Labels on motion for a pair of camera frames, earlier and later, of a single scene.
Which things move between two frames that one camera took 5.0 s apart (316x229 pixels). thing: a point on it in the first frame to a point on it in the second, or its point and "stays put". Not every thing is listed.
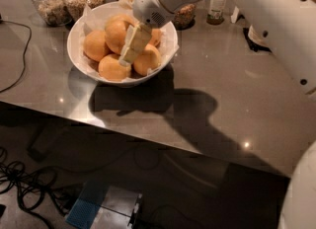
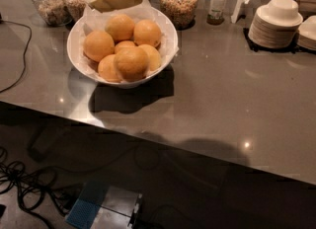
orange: [94, 45] stays put
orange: [112, 69] stays put
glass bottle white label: [217, 6] stays put
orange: [116, 32] to [131, 63]
